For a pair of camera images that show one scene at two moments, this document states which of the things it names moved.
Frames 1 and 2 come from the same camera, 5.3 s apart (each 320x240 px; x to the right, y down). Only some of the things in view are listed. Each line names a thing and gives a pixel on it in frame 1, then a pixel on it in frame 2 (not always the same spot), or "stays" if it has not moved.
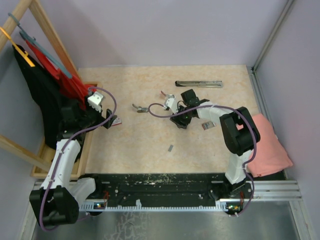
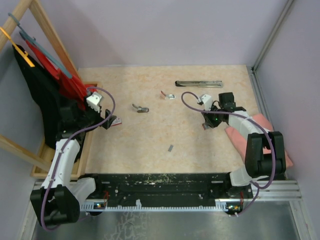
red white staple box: [208, 125] stays
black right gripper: [179, 122] -> [207, 116]
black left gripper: [101, 119] stays
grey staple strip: [170, 148] stays
